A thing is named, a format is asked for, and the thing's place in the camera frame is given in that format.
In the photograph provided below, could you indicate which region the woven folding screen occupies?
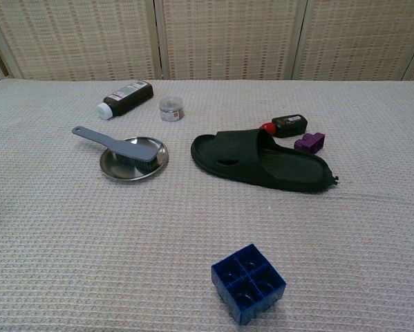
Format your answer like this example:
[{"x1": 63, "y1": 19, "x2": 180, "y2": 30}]
[{"x1": 0, "y1": 0, "x2": 414, "y2": 82}]

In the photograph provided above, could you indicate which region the small clear plastic jar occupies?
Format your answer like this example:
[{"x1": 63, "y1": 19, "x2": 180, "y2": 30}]
[{"x1": 158, "y1": 96, "x2": 186, "y2": 123}]

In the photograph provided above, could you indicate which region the purple building block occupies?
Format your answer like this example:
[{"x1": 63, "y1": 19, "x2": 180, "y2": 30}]
[{"x1": 294, "y1": 131, "x2": 327, "y2": 155}]

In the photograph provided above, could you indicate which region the blue circuit board piece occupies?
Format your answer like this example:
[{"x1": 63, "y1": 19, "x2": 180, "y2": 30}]
[{"x1": 211, "y1": 243, "x2": 288, "y2": 326}]

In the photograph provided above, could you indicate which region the grey brush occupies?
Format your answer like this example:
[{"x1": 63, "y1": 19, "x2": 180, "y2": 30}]
[{"x1": 71, "y1": 126, "x2": 158, "y2": 171}]

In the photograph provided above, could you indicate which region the brown bottle white cap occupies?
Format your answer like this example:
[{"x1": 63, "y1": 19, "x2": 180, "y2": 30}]
[{"x1": 96, "y1": 80, "x2": 154, "y2": 121}]

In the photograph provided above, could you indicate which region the black pouch with orange handles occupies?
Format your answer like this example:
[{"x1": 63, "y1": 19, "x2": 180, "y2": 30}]
[{"x1": 190, "y1": 128, "x2": 340, "y2": 194}]

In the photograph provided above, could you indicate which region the small black bottle red cap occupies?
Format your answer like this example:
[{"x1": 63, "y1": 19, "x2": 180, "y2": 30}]
[{"x1": 260, "y1": 114, "x2": 310, "y2": 140}]

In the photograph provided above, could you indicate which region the round steel plate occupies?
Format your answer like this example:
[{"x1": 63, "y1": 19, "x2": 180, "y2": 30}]
[{"x1": 100, "y1": 136, "x2": 169, "y2": 182}]

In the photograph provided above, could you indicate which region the beige woven tablecloth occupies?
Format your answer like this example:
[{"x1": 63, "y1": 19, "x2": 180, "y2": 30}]
[{"x1": 0, "y1": 78, "x2": 414, "y2": 332}]

